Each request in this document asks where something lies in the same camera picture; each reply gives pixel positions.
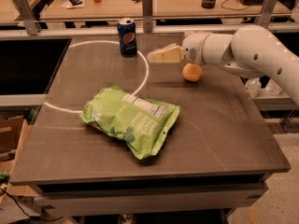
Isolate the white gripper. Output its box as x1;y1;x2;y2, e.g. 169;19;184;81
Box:
147;32;210;65

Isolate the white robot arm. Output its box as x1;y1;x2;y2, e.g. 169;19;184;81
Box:
147;25;299;104

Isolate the blue pepsi can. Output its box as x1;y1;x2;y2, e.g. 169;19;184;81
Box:
117;18;137;57

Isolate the orange fruit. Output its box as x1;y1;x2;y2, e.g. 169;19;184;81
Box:
182;63;203;82

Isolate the black mesh pencil cup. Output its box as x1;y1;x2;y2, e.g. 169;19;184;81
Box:
202;0;216;9

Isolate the green chip bag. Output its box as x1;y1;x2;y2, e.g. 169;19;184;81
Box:
79;85;180;160

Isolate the clear plastic bottle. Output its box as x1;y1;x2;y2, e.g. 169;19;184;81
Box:
245;78;262;98

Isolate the white cup on shelf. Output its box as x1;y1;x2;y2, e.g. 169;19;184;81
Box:
265;79;282;96

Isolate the brown cardboard box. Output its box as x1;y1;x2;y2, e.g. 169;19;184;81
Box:
0;116;36;197

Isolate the grey metal bracket middle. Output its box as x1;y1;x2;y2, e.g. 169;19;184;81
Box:
142;0;153;33

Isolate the grey metal bracket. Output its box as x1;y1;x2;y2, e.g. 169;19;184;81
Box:
142;0;153;33
254;0;278;29
13;0;41;35

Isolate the black cable on desk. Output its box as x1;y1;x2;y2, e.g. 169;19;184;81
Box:
220;0;252;11

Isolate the grey metal bracket right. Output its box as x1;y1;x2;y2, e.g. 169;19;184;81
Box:
254;0;278;29

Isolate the grey metal bracket left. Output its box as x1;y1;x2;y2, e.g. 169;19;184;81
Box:
13;0;41;35

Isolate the black floor cable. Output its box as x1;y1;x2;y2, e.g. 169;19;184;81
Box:
0;187;64;222

